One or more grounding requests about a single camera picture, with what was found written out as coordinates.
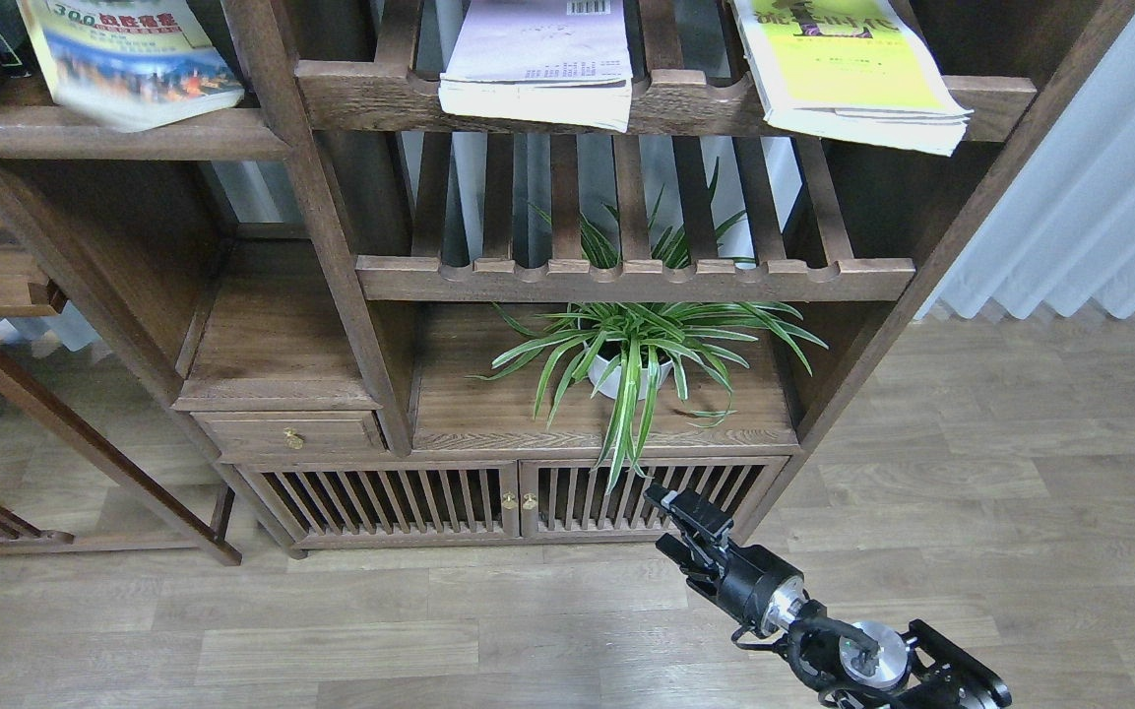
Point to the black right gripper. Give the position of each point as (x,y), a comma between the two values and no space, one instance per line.
(758,590)

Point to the colourful cover paperback book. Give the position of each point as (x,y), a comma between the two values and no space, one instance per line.
(129,65)

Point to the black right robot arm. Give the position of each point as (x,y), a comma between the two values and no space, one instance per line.
(850,665)

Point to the white plant pot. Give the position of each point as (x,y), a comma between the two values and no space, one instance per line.
(606,374)

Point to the green spider plant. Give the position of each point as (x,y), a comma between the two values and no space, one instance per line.
(688,333)

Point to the dark wooden bookshelf cabinet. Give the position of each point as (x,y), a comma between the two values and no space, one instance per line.
(325,256)

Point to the brass drawer knob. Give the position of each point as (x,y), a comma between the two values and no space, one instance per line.
(293,440)

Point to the white lavender book stack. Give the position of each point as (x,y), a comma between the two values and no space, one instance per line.
(558,62)

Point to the yellow green magazine stack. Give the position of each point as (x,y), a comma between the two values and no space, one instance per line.
(849,71)

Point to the white pleated curtain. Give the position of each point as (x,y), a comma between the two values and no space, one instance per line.
(1063,237)

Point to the dark book top left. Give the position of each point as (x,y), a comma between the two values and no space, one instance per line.
(16,55)

